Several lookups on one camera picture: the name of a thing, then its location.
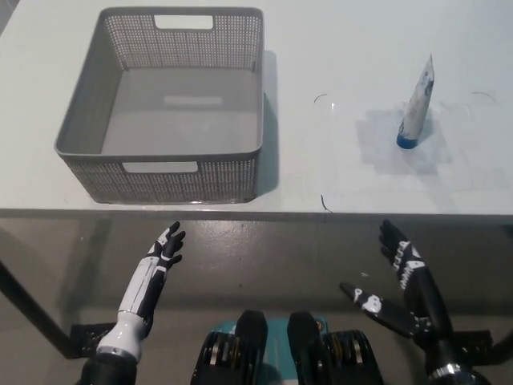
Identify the gray perforated plastic basket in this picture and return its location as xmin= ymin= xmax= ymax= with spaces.
xmin=54 ymin=6 xmax=265 ymax=205

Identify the black metal table leg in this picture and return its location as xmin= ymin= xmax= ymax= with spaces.
xmin=491 ymin=325 xmax=513 ymax=355
xmin=0 ymin=258 xmax=79 ymax=359

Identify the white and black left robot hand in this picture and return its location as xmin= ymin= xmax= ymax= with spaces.
xmin=97 ymin=221 xmax=187 ymax=358

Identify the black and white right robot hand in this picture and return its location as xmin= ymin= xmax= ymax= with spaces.
xmin=339 ymin=218 xmax=463 ymax=376

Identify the black floor foot plate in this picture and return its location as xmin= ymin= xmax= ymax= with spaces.
xmin=447 ymin=329 xmax=494 ymax=365
xmin=69 ymin=322 xmax=118 ymax=359

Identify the white shampoo tube blue cap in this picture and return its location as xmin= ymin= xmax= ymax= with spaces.
xmin=396 ymin=52 xmax=436 ymax=150

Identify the black and teal robot body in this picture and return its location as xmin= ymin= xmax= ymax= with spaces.
xmin=191 ymin=310 xmax=381 ymax=385

